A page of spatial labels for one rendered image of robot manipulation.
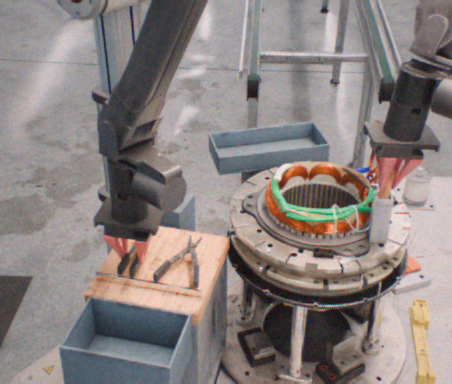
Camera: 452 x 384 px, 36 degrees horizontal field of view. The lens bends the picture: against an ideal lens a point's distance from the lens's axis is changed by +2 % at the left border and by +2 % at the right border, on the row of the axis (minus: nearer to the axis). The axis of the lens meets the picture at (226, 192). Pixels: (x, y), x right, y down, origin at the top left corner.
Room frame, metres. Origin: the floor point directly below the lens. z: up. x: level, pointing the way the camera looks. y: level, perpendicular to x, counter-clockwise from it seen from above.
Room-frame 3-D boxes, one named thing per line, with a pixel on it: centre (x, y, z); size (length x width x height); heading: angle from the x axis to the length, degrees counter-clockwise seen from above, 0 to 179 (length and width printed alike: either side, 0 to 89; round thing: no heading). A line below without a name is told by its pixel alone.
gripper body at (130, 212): (0.87, 0.15, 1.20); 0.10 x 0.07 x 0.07; 77
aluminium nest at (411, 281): (1.19, -0.39, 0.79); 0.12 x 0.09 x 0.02; 22
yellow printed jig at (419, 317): (0.98, -0.39, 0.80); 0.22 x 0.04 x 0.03; 170
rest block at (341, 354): (0.89, -0.22, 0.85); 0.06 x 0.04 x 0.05; 124
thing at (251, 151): (1.31, -0.09, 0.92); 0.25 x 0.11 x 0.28; 104
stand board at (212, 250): (0.88, 0.11, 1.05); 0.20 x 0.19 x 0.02; 166
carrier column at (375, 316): (0.96, -0.29, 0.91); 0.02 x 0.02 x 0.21
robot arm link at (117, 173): (0.87, 0.15, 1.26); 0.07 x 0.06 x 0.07; 50
